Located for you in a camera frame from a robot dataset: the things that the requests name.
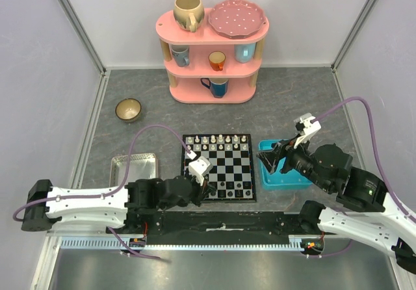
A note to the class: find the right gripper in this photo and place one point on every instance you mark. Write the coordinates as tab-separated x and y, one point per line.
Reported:
281	158

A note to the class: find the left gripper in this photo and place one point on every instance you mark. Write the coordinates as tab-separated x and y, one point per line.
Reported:
201	194

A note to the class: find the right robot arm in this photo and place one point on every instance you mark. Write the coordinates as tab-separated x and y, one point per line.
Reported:
378	218

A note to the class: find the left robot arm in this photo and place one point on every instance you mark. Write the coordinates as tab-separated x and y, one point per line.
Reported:
53	208

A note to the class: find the black white chess board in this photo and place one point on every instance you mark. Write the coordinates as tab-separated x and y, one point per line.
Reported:
235	166

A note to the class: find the blue plastic bin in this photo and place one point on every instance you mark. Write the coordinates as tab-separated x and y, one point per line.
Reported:
277	181

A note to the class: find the pink metal tray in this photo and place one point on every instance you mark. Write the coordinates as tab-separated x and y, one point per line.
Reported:
141	166

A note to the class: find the dark blue mug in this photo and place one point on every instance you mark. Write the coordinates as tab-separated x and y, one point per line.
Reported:
217	86

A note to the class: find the light blue mug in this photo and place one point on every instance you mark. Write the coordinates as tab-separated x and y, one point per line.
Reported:
244	52

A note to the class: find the orange cup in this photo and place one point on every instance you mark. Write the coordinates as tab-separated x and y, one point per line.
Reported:
217	60

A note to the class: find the pink three-tier shelf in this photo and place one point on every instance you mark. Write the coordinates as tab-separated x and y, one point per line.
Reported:
204	67

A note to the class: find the brown ceramic bowl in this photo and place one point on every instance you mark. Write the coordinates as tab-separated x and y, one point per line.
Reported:
128	110

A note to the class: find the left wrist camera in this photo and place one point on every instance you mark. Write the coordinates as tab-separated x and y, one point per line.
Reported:
198	167

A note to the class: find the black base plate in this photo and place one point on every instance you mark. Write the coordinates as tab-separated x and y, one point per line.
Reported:
216	227

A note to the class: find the white cable duct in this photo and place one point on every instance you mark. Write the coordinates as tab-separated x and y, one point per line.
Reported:
109	242

